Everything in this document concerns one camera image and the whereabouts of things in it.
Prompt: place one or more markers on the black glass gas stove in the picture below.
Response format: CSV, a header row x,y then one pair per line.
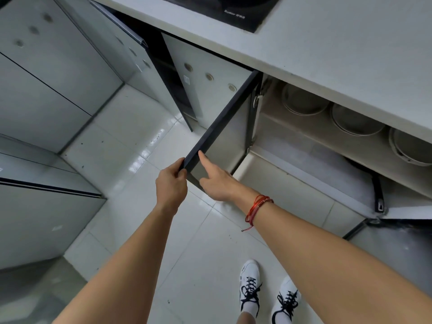
x,y
243,13

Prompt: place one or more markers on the person's left hand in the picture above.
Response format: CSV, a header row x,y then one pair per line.
x,y
172,188

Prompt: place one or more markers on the white plate pink green flowers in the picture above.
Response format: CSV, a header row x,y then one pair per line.
x,y
354,123

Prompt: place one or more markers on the person's right forearm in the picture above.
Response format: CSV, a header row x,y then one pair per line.
x,y
337,266

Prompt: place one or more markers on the person's left forearm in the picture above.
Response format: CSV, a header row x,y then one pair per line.
x,y
125,276

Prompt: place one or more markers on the person's right white sneaker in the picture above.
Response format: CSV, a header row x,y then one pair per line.
x,y
288,290

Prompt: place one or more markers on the person's white sneaker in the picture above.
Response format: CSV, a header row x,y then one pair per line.
x,y
288,290
249,273

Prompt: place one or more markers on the white plate blue orange flowers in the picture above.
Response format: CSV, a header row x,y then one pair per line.
x,y
303,102

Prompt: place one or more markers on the person's left white sneaker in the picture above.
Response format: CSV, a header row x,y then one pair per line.
x,y
249,273

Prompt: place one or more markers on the black-edged ajar door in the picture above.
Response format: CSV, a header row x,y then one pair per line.
x,y
101,37

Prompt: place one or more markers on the black-framed glass cabinet door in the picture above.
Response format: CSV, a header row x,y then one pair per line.
x,y
229,138
398,253

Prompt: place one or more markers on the beige cabinet shelf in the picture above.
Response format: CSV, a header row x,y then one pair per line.
x,y
354,148

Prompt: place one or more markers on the white plate faint pink print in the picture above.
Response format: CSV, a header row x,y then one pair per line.
x,y
411,148

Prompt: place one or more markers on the white speckled countertop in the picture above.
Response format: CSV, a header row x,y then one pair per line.
x,y
337,47

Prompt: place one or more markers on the person's right hand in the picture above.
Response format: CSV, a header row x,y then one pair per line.
x,y
222,185

